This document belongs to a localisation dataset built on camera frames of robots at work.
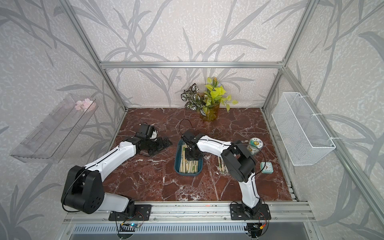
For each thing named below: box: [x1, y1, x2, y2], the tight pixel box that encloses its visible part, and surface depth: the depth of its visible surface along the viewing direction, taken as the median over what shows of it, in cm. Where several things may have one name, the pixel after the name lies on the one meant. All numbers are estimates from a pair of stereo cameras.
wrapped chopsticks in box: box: [179, 144, 199, 174], surface depth 90 cm
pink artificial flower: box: [74, 98, 97, 111], surface depth 77 cm
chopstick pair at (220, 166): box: [218, 156, 225, 174], surface depth 91 cm
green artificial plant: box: [181, 77, 239, 117], surface depth 98 cm
